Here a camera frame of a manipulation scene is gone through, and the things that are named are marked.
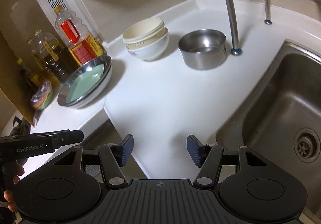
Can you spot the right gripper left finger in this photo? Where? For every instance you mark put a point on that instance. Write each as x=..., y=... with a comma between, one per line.
x=112, y=158

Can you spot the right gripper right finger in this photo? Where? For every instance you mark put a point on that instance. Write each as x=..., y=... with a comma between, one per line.
x=207, y=158

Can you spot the large steel plate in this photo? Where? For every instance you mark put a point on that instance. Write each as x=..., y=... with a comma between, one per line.
x=90, y=95

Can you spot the green square plate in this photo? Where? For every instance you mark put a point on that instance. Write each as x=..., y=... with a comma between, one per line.
x=85, y=82

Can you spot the small steel bowl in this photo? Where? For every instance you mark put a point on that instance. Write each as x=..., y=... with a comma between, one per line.
x=203, y=49

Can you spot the white floral ceramic bowl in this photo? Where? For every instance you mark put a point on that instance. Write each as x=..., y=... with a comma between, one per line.
x=153, y=51

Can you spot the cream plastic bowl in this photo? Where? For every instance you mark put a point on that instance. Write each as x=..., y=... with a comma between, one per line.
x=144, y=33

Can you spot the plastic-wrapped colourful bowls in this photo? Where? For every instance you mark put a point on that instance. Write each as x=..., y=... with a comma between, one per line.
x=42, y=98

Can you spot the person left hand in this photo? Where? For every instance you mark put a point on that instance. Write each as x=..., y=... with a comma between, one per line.
x=12, y=173

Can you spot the black gas stove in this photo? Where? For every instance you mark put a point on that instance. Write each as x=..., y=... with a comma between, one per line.
x=21, y=127

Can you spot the small yellow-cap bottle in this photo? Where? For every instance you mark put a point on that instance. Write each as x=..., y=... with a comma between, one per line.
x=31, y=77

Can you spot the steel sink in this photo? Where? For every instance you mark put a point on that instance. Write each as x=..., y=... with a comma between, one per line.
x=280, y=118

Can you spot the yellow oil bottle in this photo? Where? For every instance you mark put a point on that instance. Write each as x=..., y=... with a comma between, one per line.
x=42, y=67

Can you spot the dark oil bottle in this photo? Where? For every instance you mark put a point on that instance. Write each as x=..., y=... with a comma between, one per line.
x=56, y=56

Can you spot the red-handled soy sauce bottle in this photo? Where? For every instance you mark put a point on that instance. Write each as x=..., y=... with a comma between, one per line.
x=76, y=36

